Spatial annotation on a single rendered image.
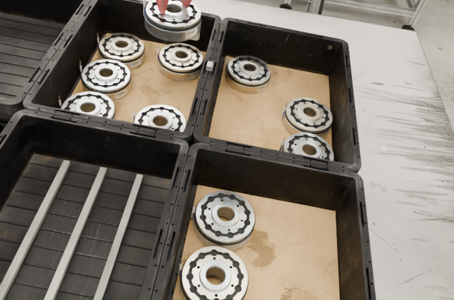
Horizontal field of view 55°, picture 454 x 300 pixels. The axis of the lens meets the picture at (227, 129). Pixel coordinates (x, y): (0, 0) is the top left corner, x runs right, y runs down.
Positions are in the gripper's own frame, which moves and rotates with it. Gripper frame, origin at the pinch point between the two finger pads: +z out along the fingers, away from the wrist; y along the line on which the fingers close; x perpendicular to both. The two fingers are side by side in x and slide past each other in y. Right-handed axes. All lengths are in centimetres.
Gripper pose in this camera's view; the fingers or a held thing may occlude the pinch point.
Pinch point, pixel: (173, 5)
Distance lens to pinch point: 83.2
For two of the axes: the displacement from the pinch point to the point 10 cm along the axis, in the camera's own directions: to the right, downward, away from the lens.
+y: 8.0, -3.6, 4.9
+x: -5.9, -6.4, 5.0
